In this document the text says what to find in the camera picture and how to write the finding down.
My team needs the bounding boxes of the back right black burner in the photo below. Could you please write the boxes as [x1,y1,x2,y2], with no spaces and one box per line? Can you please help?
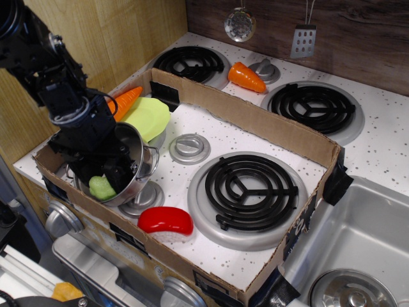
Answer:
[261,81,365,146]

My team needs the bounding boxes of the silver knob back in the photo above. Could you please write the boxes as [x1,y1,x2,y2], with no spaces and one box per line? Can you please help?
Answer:
[249,59,281,84]

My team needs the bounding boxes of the black burner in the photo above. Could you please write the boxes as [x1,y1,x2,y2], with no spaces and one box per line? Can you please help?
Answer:
[261,81,365,146]
[148,46,231,90]
[187,152,308,251]

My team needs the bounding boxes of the brown cardboard fence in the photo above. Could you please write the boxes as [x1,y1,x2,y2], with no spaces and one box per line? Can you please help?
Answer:
[35,68,353,306]

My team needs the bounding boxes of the silver oven door handle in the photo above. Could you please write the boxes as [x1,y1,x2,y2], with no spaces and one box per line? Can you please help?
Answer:
[52,235,154,306]

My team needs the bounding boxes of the yellow cloth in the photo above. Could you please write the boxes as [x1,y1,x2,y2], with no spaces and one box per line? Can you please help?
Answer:
[51,282,84,302]

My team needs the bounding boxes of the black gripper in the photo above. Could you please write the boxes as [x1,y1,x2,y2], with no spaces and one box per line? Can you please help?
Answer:
[50,95,136,194]

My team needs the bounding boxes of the left front oven knob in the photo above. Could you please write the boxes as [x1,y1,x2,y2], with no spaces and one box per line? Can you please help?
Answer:
[45,200,84,238]

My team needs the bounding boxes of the light green plastic plate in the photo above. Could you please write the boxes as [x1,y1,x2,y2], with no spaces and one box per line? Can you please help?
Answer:
[121,97,171,143]

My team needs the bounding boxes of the silver sink drain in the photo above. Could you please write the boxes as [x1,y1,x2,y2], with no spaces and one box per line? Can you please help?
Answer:
[309,269,397,307]

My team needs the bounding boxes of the silver metal pot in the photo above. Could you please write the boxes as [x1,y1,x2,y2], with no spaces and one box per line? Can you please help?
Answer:
[73,122,159,207]

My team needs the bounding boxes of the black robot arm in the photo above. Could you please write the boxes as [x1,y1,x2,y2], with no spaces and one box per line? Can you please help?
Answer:
[1,1,135,194]

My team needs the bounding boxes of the silver knob inside fence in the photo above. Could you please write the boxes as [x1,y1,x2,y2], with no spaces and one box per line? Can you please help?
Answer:
[169,134,211,165]

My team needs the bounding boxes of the back left black burner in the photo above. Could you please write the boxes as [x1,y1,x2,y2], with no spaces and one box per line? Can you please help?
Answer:
[148,46,231,90]

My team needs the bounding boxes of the long orange toy carrot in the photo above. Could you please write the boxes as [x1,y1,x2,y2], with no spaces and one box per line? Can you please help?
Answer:
[107,86,143,122]

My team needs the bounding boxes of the hanging silver strainer ladle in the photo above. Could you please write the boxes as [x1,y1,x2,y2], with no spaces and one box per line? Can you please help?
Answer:
[224,1,256,43]

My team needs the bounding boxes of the red toy sushi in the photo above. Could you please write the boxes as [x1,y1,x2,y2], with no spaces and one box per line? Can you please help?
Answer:
[137,207,194,242]

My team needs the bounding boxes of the silver toy sink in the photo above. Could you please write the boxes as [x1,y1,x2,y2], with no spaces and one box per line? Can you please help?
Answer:
[284,177,408,306]

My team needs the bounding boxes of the green toy broccoli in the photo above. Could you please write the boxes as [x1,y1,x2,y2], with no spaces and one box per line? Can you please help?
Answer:
[89,176,117,201]

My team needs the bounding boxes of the silver knob under pot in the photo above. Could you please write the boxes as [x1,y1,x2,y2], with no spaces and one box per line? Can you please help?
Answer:
[119,181,164,219]

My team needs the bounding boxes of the short orange toy carrot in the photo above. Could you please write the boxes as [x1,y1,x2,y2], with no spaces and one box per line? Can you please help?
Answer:
[228,62,266,93]

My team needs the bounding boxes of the right front oven knob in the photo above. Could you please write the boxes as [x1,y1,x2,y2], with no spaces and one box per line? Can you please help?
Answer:
[160,276,207,307]

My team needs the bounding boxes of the hanging silver slotted spatula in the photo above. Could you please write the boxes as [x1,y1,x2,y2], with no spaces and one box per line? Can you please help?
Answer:
[290,1,317,59]

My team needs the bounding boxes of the front right black burner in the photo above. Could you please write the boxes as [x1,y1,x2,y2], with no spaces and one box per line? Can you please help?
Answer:
[187,152,308,251]

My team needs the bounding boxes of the oven knob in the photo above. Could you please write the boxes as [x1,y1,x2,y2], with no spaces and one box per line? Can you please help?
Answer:
[160,276,207,307]
[45,200,84,238]

